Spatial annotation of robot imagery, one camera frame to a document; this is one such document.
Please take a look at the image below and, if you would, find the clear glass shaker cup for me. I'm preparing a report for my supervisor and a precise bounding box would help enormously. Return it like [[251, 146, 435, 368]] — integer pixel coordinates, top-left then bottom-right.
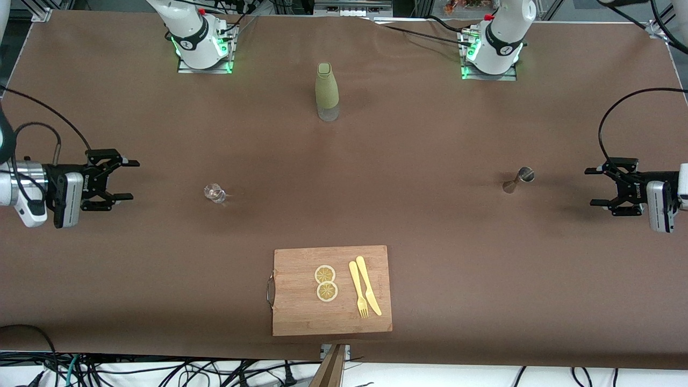
[[203, 183, 228, 205]]

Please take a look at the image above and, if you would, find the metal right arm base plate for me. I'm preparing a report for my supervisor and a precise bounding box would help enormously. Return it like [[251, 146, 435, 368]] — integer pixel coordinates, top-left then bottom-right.
[[177, 21, 238, 75]]

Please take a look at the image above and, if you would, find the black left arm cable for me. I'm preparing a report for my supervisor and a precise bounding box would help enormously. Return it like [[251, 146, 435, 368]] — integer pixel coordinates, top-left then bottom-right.
[[598, 0, 688, 163]]

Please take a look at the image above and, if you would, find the aluminium frame profile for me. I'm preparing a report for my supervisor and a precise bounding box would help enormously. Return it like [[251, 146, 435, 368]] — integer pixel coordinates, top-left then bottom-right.
[[647, 0, 688, 39]]

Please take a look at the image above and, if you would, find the teal cable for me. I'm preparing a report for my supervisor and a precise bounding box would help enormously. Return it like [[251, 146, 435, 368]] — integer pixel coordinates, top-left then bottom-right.
[[63, 356, 81, 387]]

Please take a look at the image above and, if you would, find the brown table cover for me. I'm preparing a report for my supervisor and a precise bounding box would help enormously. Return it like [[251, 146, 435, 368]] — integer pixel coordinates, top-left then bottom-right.
[[0, 11, 688, 370]]

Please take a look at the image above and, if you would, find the wooden cutting board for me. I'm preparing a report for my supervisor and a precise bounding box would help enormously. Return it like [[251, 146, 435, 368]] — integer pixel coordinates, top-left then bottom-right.
[[266, 245, 393, 337]]

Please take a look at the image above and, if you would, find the yellow plastic fork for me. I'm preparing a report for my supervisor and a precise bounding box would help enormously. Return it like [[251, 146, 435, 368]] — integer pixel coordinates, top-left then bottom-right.
[[348, 261, 370, 319]]

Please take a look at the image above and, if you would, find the black cable across table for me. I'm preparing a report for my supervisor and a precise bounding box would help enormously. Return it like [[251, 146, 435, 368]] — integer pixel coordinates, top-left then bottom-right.
[[371, 15, 475, 50]]

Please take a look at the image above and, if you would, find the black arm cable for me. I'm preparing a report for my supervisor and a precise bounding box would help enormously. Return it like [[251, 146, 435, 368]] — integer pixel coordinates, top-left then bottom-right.
[[0, 85, 93, 207], [598, 0, 688, 163]]

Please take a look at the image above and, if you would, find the wooden post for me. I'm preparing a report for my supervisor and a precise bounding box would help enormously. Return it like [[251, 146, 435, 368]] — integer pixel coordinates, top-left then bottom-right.
[[310, 344, 348, 387]]

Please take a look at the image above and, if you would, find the green sleeved glass bottle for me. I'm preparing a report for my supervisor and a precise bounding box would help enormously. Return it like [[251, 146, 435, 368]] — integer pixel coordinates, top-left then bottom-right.
[[315, 62, 340, 123]]

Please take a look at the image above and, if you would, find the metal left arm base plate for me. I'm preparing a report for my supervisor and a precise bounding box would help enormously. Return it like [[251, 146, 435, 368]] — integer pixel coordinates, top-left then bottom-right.
[[460, 28, 518, 82]]

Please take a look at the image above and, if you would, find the thick black looped cable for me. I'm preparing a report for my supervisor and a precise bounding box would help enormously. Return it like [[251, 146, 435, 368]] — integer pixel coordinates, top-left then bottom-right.
[[0, 324, 61, 387]]

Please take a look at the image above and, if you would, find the yellow plastic knife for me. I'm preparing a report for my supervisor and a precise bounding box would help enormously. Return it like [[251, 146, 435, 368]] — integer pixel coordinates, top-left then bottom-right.
[[355, 256, 383, 317]]

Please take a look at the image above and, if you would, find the metal bracket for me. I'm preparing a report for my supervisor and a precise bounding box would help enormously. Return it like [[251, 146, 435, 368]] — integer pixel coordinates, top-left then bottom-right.
[[320, 343, 352, 362]]

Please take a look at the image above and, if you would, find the steel jigger measuring cup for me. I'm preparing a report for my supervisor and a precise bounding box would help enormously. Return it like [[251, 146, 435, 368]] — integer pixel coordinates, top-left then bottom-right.
[[501, 166, 536, 195]]

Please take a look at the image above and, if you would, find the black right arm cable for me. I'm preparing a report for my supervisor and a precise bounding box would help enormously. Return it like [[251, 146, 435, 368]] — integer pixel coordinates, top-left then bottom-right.
[[0, 85, 93, 207]]

